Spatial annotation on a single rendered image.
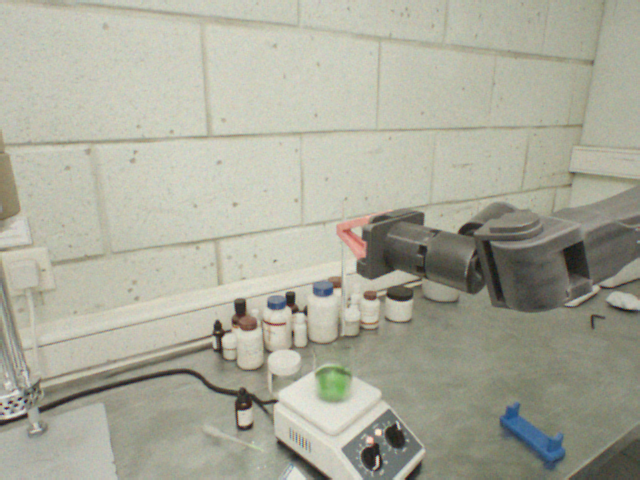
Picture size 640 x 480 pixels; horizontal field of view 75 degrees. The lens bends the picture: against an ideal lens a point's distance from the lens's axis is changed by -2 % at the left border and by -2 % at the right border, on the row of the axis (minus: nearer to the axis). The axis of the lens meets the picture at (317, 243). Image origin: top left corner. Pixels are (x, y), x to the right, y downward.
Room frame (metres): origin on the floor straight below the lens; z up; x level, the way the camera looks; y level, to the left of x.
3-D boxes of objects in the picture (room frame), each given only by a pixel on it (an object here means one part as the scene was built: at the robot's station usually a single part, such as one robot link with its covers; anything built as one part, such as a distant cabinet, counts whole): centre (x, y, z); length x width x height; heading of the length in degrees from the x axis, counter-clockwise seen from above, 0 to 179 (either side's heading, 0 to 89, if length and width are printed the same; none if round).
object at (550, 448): (0.55, -0.35, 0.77); 0.10 x 0.03 x 0.04; 25
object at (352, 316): (0.90, -0.08, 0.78); 0.05 x 0.05 x 0.05
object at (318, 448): (0.53, -0.04, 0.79); 0.22 x 0.13 x 0.08; 46
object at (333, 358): (0.55, -0.02, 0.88); 0.07 x 0.06 x 0.08; 142
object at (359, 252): (0.52, -0.07, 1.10); 0.09 x 0.07 x 0.07; 42
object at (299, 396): (0.55, -0.02, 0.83); 0.12 x 0.12 x 0.01; 46
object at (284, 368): (0.66, 0.06, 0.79); 0.06 x 0.06 x 0.08
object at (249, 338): (0.77, 0.14, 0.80); 0.06 x 0.06 x 0.10
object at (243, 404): (0.59, 0.12, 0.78); 0.03 x 0.03 x 0.07
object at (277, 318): (0.84, 0.09, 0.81); 0.06 x 0.06 x 0.11
